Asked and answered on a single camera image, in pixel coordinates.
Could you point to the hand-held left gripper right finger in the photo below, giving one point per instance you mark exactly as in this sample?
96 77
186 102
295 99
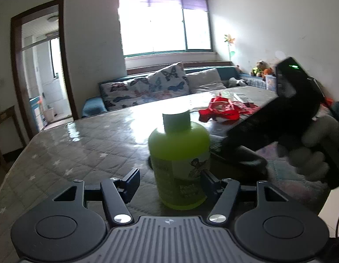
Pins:
211 183

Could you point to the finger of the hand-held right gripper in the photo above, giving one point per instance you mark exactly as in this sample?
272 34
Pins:
242 159

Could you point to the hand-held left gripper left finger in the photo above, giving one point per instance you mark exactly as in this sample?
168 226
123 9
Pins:
132 183

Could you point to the green plastic bottle white cap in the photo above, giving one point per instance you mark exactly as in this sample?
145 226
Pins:
179 159

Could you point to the person's right hand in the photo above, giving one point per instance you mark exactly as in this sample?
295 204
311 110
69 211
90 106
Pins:
319 148

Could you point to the clear plastic storage box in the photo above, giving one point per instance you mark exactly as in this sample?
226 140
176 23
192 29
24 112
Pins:
271 83

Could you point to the orange stuffed toy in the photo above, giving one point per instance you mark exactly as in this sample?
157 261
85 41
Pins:
267 73

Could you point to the clear plastic packet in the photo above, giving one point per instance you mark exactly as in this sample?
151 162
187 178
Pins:
240 97

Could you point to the plush toys on shelf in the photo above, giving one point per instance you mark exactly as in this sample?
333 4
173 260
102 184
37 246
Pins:
258 69

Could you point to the white plush toy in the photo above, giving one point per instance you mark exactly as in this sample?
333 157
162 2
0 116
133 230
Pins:
236 81

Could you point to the pink patterned cloth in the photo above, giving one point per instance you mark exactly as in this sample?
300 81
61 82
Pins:
292 178

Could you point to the plain grey pillow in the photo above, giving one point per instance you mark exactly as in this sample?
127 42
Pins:
206 80

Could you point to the colourful pinwheel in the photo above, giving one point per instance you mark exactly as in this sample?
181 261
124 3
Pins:
229 40

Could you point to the blue sofa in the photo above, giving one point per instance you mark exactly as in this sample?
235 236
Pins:
92 105

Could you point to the butterfly print pillow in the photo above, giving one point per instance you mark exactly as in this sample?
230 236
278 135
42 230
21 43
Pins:
147 87

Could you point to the blue and white carton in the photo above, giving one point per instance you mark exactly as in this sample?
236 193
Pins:
37 111

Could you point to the large window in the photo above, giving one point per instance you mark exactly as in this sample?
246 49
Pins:
164 30

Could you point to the purple roller blind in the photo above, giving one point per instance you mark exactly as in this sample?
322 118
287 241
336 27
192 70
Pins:
164 0

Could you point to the dark wooden door frame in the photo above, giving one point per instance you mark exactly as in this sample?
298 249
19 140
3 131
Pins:
65 60

